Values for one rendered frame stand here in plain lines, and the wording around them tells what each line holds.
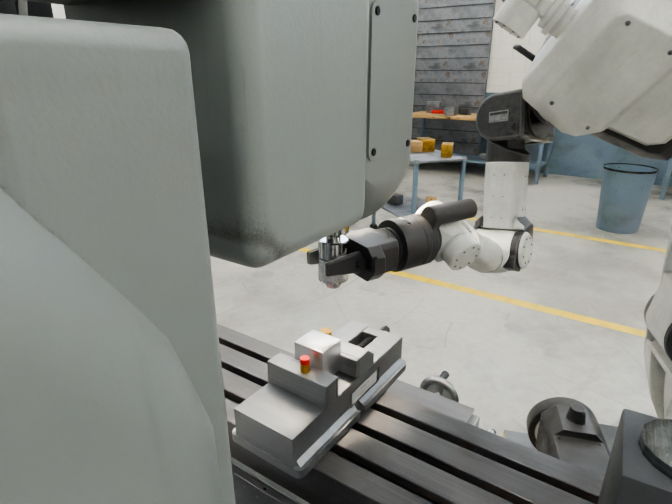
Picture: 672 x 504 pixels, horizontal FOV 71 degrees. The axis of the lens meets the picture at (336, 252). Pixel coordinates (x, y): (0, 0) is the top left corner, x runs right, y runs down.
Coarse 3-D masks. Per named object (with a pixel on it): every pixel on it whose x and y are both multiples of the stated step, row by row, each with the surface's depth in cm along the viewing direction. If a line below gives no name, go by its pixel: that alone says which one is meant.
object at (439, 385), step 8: (432, 376) 134; (440, 376) 134; (448, 376) 136; (424, 384) 135; (432, 384) 135; (440, 384) 132; (448, 384) 131; (432, 392) 136; (440, 392) 134; (448, 392) 132; (456, 392) 131; (456, 400) 131
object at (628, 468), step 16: (624, 416) 55; (640, 416) 55; (624, 432) 53; (640, 432) 53; (656, 432) 51; (624, 448) 51; (640, 448) 50; (656, 448) 49; (608, 464) 59; (624, 464) 49; (640, 464) 48; (656, 464) 48; (608, 480) 56; (624, 480) 47; (640, 480) 47; (656, 480) 47; (608, 496) 53; (624, 496) 48; (640, 496) 47; (656, 496) 46
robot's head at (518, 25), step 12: (516, 0) 81; (528, 0) 80; (540, 0) 81; (564, 0) 80; (504, 12) 82; (516, 12) 81; (528, 12) 81; (540, 12) 81; (552, 12) 80; (504, 24) 82; (516, 24) 82; (528, 24) 82; (540, 24) 83; (516, 36) 86
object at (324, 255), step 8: (320, 248) 70; (320, 256) 71; (328, 256) 70; (336, 256) 70; (320, 264) 71; (320, 272) 72; (320, 280) 72; (328, 280) 71; (336, 280) 71; (344, 280) 72
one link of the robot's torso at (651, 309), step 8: (664, 264) 98; (664, 272) 98; (664, 280) 98; (664, 288) 98; (656, 296) 100; (664, 296) 97; (648, 304) 103; (656, 304) 99; (664, 304) 96; (648, 312) 102; (656, 312) 99; (664, 312) 96; (648, 320) 102; (656, 320) 98; (664, 320) 95; (648, 328) 104; (656, 328) 98; (664, 328) 94; (656, 336) 98; (664, 336) 94; (664, 344) 94
